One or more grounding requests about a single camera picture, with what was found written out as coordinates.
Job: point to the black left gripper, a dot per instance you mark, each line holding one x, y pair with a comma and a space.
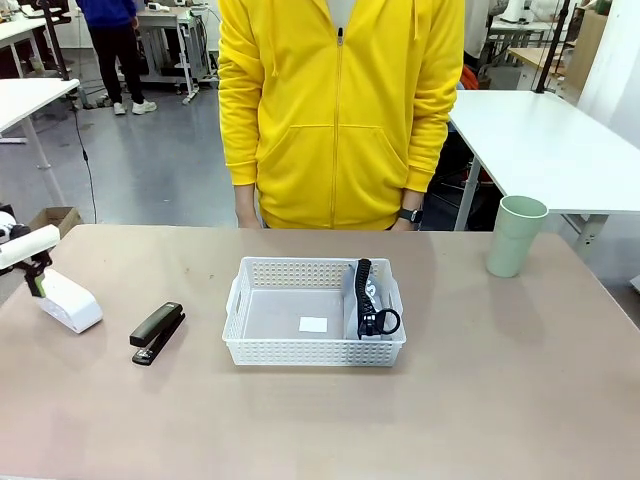
36, 262

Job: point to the white rounded plastic device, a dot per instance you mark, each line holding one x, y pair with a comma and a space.
72, 305

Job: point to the black stapler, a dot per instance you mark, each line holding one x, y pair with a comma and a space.
159, 330

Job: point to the person's right forearm yellow sleeve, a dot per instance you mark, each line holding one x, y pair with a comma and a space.
239, 150

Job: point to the person's left forearm yellow sleeve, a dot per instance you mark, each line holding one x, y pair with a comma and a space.
425, 155

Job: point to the white perforated plastic basket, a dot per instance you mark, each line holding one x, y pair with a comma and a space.
280, 350

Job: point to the person's right hand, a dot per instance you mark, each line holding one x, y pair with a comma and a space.
247, 207

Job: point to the person's left hand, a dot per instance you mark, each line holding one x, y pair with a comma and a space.
407, 226

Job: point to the small open cardboard box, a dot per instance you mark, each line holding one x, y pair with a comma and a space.
52, 218

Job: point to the white table grey leg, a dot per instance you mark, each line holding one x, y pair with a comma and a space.
30, 100

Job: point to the person in blue top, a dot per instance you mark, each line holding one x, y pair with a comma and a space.
117, 55

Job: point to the black stand pole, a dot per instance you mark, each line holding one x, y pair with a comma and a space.
55, 40

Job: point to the white square label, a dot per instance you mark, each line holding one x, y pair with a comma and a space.
313, 325

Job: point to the grey background desk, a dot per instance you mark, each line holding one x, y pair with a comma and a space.
170, 30

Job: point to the yellow zip hoodie torso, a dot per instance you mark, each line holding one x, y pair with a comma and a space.
335, 125

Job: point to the black wristwatch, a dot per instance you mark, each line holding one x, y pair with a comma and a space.
411, 215

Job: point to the pale green cup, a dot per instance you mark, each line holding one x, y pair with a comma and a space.
512, 240

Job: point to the orange jacket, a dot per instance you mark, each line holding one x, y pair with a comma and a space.
470, 79

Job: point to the large white table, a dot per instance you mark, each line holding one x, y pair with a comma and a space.
540, 145

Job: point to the wooden top table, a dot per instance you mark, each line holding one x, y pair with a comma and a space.
535, 57

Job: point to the black clamped pole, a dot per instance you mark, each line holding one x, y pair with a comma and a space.
550, 45

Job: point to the upright brown board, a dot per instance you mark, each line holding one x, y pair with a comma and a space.
590, 50

